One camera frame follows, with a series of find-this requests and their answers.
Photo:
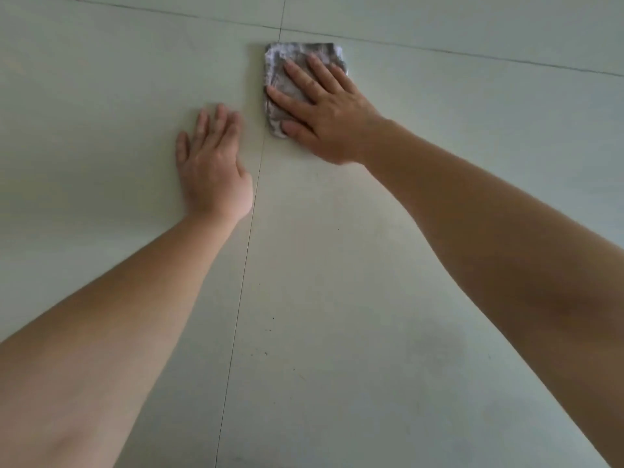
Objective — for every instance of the person's left forearm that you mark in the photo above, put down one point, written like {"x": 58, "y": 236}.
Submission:
{"x": 97, "y": 346}

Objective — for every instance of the person's right forearm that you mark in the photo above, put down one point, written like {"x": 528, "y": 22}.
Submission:
{"x": 512, "y": 248}

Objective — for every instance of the person's right hand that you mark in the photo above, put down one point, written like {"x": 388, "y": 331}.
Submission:
{"x": 341, "y": 126}

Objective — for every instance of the grey rag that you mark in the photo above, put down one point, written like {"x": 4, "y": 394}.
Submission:
{"x": 278, "y": 58}

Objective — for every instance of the person's left hand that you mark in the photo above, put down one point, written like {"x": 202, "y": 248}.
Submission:
{"x": 214, "y": 175}

